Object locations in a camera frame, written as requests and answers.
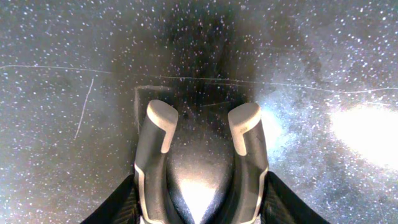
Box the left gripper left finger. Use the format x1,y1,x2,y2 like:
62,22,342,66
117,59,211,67
80,174,141,224

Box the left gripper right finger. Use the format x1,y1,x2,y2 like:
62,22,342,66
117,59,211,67
260,170,331,224

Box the black and grey pliers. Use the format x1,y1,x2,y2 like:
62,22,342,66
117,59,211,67
133,99,270,224

